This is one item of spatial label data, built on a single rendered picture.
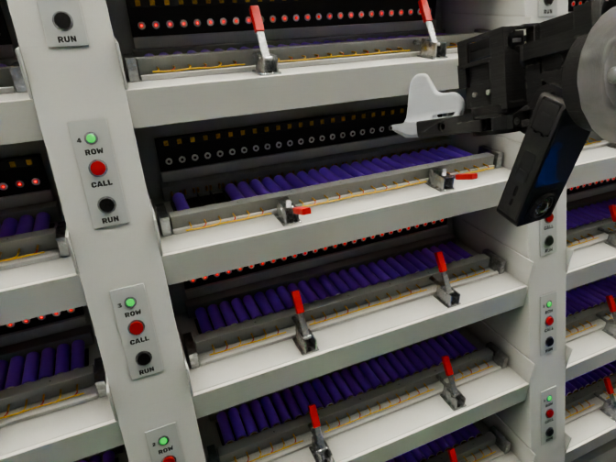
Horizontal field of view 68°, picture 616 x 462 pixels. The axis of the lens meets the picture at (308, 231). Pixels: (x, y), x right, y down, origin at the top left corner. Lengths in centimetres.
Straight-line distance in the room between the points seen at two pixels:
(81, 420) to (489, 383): 70
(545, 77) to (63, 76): 47
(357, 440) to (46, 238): 57
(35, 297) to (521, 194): 52
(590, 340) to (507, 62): 84
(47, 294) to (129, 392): 16
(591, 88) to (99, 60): 48
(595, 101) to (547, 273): 63
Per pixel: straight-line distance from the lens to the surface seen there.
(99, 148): 58
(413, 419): 89
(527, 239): 89
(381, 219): 69
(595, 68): 34
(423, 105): 46
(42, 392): 74
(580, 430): 124
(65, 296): 62
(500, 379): 100
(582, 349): 113
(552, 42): 40
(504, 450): 113
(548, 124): 39
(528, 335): 96
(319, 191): 69
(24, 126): 59
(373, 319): 77
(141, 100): 59
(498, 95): 41
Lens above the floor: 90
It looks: 14 degrees down
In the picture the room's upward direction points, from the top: 8 degrees counter-clockwise
